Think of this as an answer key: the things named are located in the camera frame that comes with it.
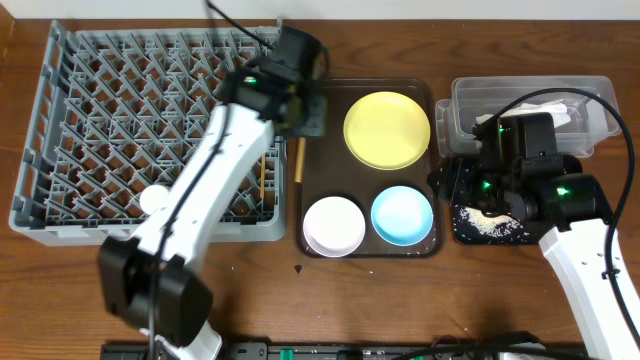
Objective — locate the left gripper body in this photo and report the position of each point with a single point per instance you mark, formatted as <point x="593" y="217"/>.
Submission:
<point x="310" y="118"/>

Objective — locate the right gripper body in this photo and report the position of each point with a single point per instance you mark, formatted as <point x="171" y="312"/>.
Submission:
<point x="469" y="185"/>

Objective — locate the wooden chopstick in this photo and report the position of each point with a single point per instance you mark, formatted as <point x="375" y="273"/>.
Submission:
<point x="300" y="159"/>
<point x="263" y="176"/>

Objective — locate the rice food scraps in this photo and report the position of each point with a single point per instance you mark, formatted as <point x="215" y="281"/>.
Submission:
<point x="492" y="226"/>

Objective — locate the light blue bowl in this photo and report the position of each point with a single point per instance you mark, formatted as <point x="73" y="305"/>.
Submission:
<point x="402" y="216"/>

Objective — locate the white pink bowl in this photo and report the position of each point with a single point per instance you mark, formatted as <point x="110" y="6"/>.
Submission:
<point x="334" y="227"/>

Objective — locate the white napkin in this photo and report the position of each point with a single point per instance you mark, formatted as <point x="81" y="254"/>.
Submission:
<point x="556" y="109"/>

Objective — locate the white cup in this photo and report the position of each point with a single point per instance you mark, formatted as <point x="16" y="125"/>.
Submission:
<point x="153" y="198"/>

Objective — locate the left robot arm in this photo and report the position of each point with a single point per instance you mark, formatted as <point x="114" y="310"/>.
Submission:
<point x="151" y="279"/>

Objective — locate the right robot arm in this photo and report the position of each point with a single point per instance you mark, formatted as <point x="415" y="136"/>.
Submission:
<point x="587" y="258"/>

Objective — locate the black rectangular tray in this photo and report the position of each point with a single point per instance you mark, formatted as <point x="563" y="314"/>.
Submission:
<point x="519" y="201"/>

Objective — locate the yellow round plate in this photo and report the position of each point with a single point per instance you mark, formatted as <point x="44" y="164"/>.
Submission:
<point x="387" y="130"/>

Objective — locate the dark brown serving tray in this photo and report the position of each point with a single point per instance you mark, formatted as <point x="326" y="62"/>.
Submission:
<point x="330" y="169"/>

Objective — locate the clear plastic bin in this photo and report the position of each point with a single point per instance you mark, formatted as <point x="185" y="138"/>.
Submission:
<point x="582" y="123"/>

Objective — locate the grey plastic dish rack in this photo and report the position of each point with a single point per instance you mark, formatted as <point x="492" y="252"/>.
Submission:
<point x="115" y="112"/>

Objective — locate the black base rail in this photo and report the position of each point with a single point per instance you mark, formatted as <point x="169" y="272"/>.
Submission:
<point x="263" y="351"/>

